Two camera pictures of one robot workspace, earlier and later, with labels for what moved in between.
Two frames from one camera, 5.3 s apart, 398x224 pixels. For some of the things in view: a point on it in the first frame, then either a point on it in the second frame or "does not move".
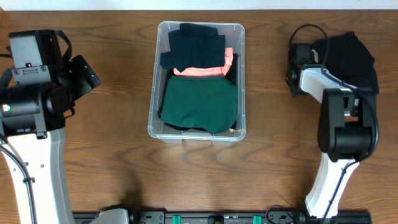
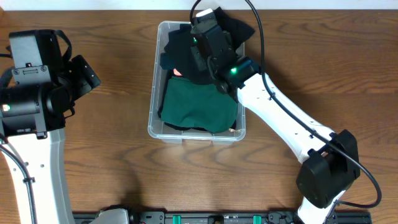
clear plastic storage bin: [199, 87] does not move
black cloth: [347, 60] → [178, 52]
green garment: [207, 101] does not move
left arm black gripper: [86, 74] does not move
